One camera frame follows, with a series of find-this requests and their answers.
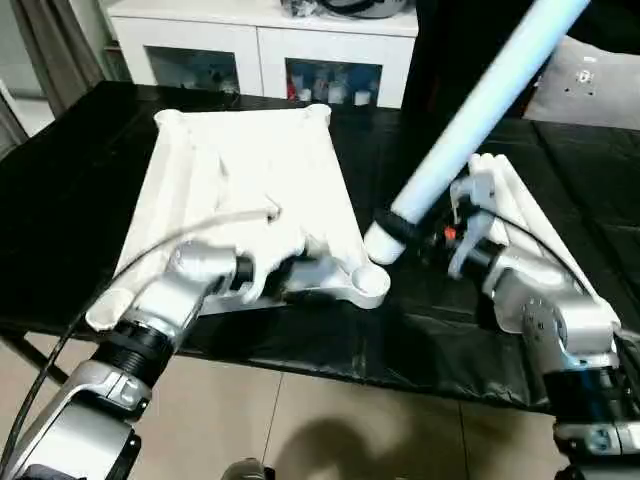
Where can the white plastic table top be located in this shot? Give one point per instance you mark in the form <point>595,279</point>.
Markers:
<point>250,170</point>

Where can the white plastic table leg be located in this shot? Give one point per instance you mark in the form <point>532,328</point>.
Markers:
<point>545,230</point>
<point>480,110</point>
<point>490,200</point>
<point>520,205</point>

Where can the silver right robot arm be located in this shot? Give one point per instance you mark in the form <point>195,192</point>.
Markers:
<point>560,340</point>

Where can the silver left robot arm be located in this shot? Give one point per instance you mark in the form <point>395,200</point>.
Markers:
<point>110,370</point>

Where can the grey cushion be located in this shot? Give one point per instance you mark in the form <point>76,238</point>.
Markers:
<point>590,85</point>

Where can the dark items on cabinet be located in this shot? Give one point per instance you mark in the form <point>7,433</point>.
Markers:
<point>345,8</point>

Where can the white glass-door cabinet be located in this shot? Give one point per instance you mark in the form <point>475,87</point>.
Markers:
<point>240,50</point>

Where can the black table mat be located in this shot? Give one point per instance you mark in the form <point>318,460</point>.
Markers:
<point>60,190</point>

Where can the grey curtain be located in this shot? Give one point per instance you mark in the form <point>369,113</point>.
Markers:
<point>60,50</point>

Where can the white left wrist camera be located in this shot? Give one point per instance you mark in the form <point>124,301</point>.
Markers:
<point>268,255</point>

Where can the black metal frame leg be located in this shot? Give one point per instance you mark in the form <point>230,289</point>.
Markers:
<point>25,355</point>

